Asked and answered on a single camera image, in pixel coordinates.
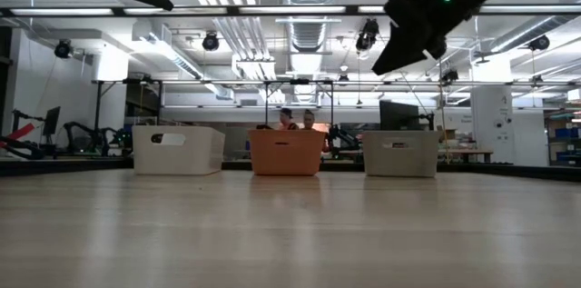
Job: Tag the black background rig frame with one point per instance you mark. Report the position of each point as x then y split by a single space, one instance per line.
97 115

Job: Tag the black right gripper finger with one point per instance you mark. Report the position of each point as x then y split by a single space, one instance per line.
395 49
410 52

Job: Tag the black background robot arms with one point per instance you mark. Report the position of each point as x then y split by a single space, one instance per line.
111 145

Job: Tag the black monitor on stand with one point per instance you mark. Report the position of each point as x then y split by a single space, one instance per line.
51 122

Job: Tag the silver ventilation duct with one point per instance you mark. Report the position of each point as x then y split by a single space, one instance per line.
308 33

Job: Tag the red background object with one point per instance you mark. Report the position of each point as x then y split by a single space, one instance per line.
20 132

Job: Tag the black overhead light bar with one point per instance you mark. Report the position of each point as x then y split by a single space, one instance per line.
351 10

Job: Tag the black ceiling spotlight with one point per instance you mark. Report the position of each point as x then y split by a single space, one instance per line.
63 48
210 42
538 42
449 76
367 36

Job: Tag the black background robot arm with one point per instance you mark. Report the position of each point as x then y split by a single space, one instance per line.
345 140

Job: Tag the black aluminium table frame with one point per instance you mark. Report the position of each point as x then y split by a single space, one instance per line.
68 165

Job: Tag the grey plastic bin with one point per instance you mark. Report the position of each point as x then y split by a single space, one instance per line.
401 161

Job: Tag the person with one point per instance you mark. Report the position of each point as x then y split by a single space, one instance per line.
309 120
286 119

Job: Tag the orange plastic bin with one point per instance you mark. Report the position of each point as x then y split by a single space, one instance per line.
286 156

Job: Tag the shelf with blue bins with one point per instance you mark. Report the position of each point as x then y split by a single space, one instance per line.
567 133

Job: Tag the white plastic bin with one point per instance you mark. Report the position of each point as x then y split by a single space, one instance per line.
181 156

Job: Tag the black monitor on arm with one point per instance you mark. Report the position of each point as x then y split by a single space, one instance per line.
398 115

